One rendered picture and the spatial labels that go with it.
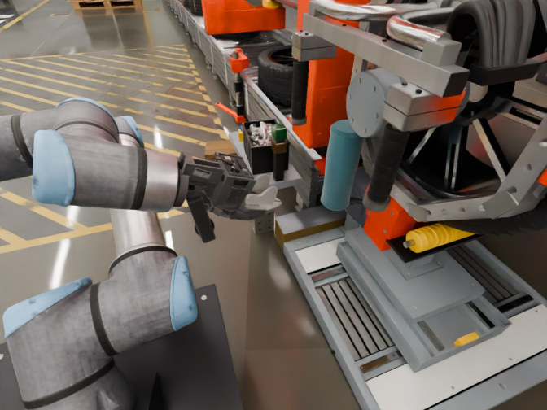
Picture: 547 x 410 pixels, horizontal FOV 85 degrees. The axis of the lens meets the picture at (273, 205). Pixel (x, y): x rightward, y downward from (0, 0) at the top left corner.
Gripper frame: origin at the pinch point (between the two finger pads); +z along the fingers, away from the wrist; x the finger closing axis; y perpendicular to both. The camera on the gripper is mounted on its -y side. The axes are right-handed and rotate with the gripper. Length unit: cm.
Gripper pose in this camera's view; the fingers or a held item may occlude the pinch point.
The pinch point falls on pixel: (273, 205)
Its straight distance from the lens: 58.0
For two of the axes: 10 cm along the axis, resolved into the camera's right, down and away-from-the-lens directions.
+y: 4.3, -7.5, -5.0
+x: -3.9, -6.5, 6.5
